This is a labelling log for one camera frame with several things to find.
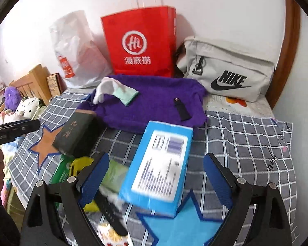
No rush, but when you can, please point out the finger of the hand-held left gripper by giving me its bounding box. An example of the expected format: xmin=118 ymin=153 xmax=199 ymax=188
xmin=0 ymin=119 xmax=40 ymax=144

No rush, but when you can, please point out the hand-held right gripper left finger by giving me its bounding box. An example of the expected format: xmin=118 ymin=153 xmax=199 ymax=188
xmin=21 ymin=152 xmax=111 ymax=246

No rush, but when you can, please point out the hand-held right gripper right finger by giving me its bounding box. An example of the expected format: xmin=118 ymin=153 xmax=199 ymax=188
xmin=203 ymin=152 xmax=293 ymax=246

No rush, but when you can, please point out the pale green tissue pack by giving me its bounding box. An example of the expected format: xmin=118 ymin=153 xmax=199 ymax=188
xmin=100 ymin=159 xmax=130 ymax=192

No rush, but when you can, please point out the green label packet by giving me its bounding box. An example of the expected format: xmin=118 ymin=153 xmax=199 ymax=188
xmin=50 ymin=156 xmax=77 ymax=185

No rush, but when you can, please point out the person's left forearm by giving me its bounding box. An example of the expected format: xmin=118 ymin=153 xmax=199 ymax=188
xmin=0 ymin=192 xmax=21 ymax=246

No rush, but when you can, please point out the yellow packet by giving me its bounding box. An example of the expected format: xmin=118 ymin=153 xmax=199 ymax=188
xmin=69 ymin=156 xmax=100 ymax=212

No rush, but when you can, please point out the white spotted plush toy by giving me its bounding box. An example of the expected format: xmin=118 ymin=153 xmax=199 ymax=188
xmin=15 ymin=97 xmax=45 ymax=120

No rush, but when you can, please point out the purple plush toy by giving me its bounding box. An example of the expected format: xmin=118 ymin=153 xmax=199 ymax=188
xmin=4 ymin=87 xmax=21 ymax=110

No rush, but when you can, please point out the black remote control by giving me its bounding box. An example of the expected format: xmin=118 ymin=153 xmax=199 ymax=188
xmin=96 ymin=191 xmax=129 ymax=236

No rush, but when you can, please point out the grey checked bed sheet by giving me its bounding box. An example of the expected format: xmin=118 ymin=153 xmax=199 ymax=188
xmin=9 ymin=87 xmax=297 ymax=246

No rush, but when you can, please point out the dark green box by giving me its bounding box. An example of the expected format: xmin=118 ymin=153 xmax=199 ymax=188
xmin=53 ymin=110 xmax=104 ymax=157

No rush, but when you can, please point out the orange print packet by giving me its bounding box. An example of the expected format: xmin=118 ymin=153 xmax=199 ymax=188
xmin=98 ymin=224 xmax=131 ymax=246

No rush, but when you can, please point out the blue tissue packet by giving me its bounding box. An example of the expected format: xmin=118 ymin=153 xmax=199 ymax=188
xmin=118 ymin=120 xmax=194 ymax=217

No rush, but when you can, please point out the white printed bed sheet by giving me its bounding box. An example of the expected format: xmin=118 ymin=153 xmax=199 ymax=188
xmin=205 ymin=95 xmax=275 ymax=118

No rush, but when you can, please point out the white sock with green toe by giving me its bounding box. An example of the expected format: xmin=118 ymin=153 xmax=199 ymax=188
xmin=94 ymin=80 xmax=139 ymax=106

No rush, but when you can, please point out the purple fleece cloth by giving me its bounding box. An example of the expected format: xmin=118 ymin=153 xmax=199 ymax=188
xmin=77 ymin=74 xmax=208 ymax=134

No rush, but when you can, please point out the white plastic bag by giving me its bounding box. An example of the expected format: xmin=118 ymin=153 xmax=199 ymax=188
xmin=49 ymin=10 xmax=113 ymax=89

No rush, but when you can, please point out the grey waist bag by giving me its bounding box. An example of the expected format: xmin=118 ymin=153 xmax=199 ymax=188
xmin=176 ymin=36 xmax=275 ymax=102

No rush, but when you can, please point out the red paper bag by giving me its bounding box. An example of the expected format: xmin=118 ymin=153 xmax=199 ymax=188
xmin=101 ymin=0 xmax=177 ymax=78

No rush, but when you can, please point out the brown wooden headboard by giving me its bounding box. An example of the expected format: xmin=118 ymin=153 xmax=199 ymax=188
xmin=265 ymin=0 xmax=302 ymax=109

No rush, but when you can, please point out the wooden picture frame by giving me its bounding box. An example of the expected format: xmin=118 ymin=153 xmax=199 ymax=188
xmin=47 ymin=73 xmax=66 ymax=98

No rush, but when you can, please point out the black snap strap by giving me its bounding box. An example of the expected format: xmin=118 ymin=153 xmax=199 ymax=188
xmin=174 ymin=98 xmax=191 ymax=121

